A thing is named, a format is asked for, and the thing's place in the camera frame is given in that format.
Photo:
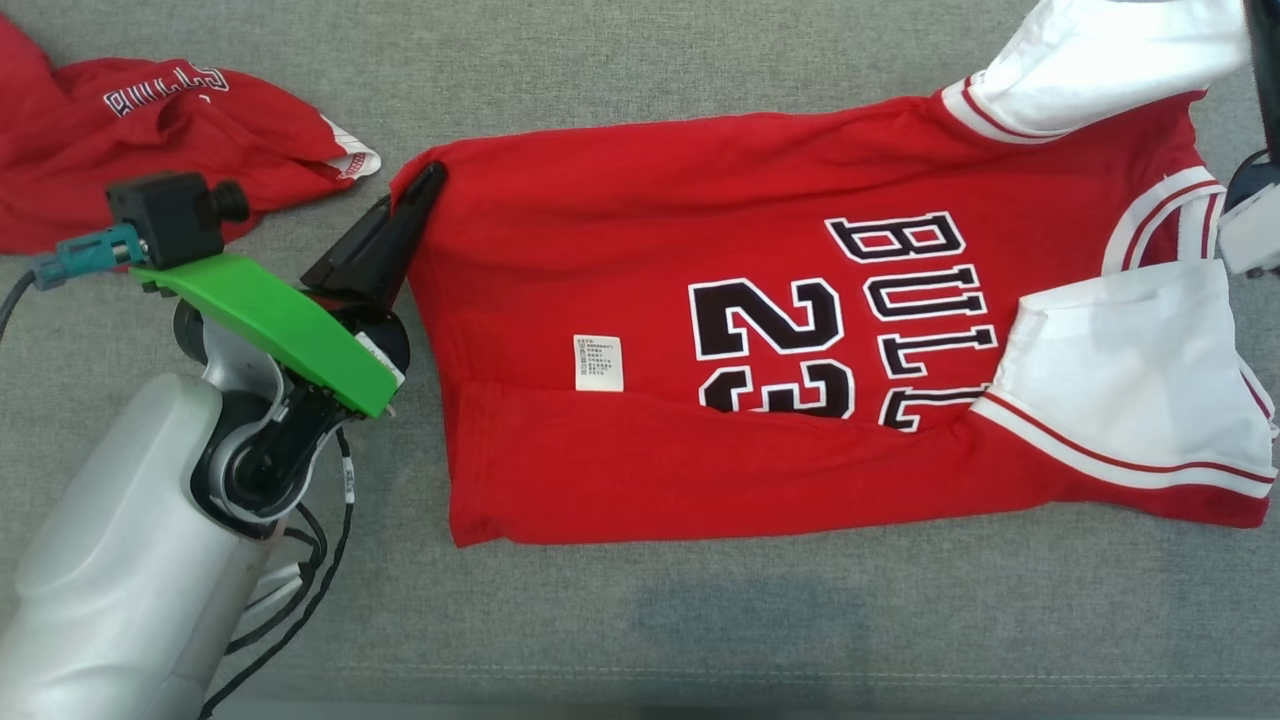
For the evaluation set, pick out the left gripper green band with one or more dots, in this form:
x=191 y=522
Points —
x=280 y=325

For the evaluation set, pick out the left wrist camera teal plug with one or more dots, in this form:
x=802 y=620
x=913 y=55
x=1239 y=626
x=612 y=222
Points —
x=95 y=250

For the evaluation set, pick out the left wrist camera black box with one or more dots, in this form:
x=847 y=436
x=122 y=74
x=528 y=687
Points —
x=170 y=215

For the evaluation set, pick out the red Bulls 23 jersey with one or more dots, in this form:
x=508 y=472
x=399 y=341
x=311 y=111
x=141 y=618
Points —
x=650 y=250

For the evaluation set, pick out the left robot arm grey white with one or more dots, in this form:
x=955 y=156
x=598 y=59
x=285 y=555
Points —
x=110 y=560

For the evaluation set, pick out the grey fabric sofa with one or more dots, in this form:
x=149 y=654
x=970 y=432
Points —
x=700 y=620

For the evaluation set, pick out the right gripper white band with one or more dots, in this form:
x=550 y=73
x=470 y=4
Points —
x=1255 y=235

